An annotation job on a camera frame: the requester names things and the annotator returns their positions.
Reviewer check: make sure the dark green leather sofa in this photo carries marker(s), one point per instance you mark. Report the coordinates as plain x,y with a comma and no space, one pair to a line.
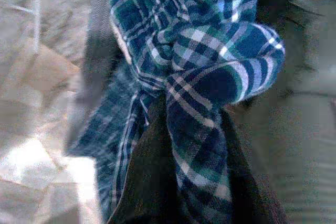
302,129

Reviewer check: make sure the blue plaid shirt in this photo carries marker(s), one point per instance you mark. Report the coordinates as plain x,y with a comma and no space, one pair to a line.
199,51

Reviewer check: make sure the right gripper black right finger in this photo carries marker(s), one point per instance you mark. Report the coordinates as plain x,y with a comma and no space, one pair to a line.
252,197

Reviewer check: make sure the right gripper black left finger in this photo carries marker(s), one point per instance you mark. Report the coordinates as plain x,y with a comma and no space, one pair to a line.
152,182

